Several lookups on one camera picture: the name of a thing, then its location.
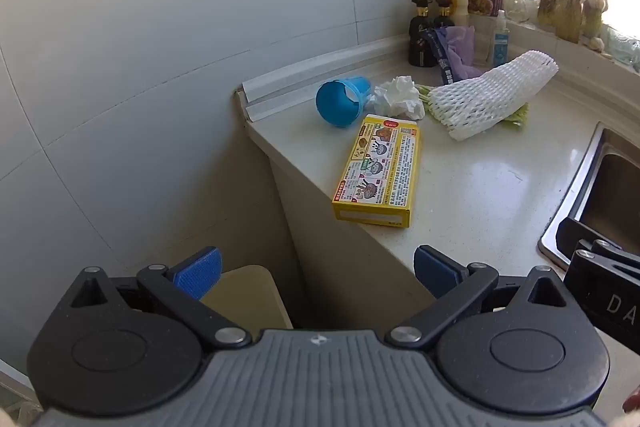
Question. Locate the white backsplash trim strip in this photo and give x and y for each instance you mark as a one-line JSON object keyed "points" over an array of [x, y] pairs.
{"points": [[320, 67]]}

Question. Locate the beige counter cabinet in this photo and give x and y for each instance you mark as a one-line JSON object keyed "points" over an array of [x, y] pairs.
{"points": [[345, 267]]}

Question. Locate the white tissue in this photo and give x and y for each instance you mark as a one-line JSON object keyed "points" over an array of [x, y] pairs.
{"points": [[398, 97]]}

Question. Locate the green vegetable scraps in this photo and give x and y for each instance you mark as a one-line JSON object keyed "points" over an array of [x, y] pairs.
{"points": [[517, 115]]}

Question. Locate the purple plastic bag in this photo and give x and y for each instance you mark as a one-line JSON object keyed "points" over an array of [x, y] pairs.
{"points": [[462, 49]]}

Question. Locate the blue plastic cup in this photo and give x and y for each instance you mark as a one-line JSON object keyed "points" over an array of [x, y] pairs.
{"points": [[336, 103]]}

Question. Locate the stainless steel sink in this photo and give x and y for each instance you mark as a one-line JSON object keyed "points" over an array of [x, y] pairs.
{"points": [[607, 187]]}

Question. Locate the small clear blue-label bottle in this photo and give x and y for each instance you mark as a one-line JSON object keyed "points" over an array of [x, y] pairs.
{"points": [[500, 42]]}

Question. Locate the cream plastic trash bin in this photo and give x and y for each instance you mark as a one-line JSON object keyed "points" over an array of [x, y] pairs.
{"points": [[246, 293]]}

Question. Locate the white foam net sleeve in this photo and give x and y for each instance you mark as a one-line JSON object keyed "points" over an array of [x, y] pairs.
{"points": [[492, 94]]}

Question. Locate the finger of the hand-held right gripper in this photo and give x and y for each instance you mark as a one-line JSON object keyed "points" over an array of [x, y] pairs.
{"points": [[575, 237]]}

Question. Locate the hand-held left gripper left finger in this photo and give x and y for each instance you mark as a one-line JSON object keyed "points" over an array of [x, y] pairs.
{"points": [[200, 271]]}

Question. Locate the dark sauce bottle gold collar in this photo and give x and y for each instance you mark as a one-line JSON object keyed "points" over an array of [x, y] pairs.
{"points": [[444, 13], [421, 42]]}

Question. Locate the yellow printed carton box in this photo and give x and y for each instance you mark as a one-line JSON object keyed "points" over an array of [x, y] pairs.
{"points": [[381, 167]]}

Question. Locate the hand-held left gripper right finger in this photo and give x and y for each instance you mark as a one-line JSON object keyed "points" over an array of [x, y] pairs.
{"points": [[436, 269]]}

